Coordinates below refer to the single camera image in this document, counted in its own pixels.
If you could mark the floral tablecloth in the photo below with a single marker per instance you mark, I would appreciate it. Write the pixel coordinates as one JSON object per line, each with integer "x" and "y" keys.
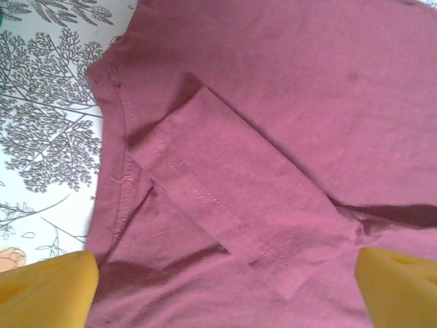
{"x": 41, "y": 136}

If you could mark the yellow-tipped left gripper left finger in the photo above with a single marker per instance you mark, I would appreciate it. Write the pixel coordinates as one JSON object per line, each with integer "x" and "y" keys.
{"x": 44, "y": 294}

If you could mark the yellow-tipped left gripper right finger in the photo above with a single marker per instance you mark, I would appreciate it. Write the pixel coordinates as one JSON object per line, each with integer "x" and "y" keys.
{"x": 399, "y": 294}

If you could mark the maroon t-shirt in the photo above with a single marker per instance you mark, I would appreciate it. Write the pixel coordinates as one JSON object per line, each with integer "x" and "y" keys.
{"x": 273, "y": 102}

